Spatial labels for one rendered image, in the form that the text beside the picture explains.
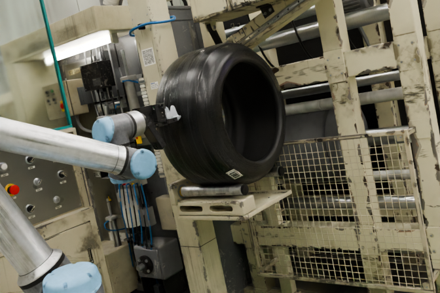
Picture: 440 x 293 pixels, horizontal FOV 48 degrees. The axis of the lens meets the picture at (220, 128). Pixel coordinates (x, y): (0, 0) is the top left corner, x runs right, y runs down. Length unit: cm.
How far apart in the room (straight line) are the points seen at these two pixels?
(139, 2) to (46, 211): 99
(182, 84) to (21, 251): 83
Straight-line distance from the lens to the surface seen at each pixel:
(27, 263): 155
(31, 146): 140
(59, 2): 1211
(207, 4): 235
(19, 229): 152
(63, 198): 232
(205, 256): 235
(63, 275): 145
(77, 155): 143
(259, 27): 234
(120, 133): 162
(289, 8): 226
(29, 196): 223
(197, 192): 210
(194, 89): 185
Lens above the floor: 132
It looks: 5 degrees down
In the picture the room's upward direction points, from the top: 12 degrees counter-clockwise
